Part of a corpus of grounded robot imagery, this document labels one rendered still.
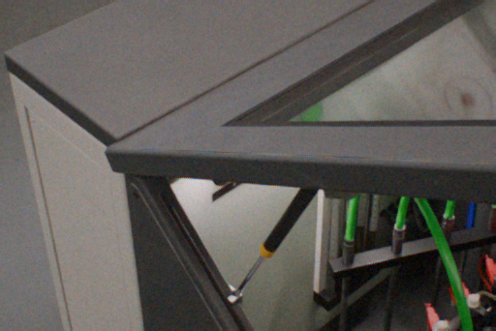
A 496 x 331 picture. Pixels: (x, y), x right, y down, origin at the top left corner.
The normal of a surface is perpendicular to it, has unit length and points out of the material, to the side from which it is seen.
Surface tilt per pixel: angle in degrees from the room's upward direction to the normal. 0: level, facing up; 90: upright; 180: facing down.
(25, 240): 0
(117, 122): 0
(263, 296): 90
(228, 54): 0
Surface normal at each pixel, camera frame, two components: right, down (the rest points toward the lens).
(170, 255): -0.73, 0.45
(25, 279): -0.02, -0.76
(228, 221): 0.68, 0.47
